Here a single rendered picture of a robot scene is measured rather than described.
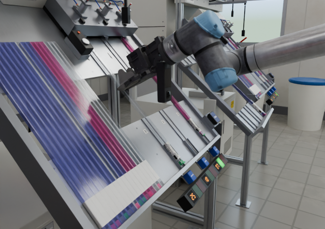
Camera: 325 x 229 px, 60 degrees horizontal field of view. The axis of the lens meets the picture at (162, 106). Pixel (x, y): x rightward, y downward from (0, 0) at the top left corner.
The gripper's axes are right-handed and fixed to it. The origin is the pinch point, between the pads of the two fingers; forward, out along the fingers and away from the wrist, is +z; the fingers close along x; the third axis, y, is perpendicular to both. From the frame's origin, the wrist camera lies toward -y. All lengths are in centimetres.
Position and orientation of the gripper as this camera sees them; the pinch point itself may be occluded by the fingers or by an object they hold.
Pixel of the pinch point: (123, 89)
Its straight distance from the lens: 88.9
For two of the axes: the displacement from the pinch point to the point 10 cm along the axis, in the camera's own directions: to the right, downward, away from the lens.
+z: -7.5, 3.9, 5.2
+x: -4.8, 2.1, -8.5
